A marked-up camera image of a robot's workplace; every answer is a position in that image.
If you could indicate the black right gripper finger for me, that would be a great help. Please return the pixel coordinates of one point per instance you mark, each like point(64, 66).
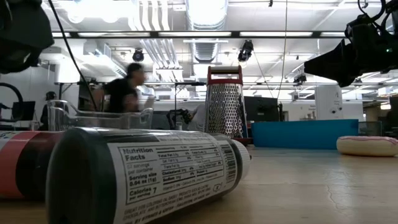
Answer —
point(332, 67)

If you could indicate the clear plastic bin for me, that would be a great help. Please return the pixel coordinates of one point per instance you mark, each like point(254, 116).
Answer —
point(62, 115)

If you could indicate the teal plastic bin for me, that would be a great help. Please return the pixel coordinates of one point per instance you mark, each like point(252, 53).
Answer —
point(304, 133)

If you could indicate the black frame light bar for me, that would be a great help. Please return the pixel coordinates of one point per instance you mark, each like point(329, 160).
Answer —
point(235, 34)

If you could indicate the large black screen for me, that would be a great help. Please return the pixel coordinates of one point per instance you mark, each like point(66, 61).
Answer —
point(261, 109)

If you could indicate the black monitor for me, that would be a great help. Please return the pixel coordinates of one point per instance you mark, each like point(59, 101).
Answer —
point(25, 110)

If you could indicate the black background robot arm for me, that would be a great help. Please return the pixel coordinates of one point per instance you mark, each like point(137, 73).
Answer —
point(186, 115)

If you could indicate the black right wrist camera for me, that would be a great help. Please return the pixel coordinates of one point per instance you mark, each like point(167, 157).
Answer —
point(360, 31)

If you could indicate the red steel box grater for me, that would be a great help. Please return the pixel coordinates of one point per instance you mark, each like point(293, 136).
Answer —
point(225, 109)

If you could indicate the pink frosted donut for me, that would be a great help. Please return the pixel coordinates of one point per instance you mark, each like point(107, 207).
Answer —
point(367, 147)

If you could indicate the black bottle white cap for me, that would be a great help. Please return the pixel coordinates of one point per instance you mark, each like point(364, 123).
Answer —
point(155, 171)

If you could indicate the silver ventilation duct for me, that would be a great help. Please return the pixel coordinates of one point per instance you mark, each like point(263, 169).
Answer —
point(206, 15)

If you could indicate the white column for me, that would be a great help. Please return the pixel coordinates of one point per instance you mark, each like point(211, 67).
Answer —
point(328, 102)

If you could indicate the black hanging spotlight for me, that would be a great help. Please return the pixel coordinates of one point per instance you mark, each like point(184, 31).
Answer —
point(246, 49)
point(300, 78)
point(138, 56)

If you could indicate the pink red bottle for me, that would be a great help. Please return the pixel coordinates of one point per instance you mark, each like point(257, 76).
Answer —
point(18, 161)

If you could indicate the black background rig frame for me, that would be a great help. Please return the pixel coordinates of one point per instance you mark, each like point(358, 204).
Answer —
point(189, 83)

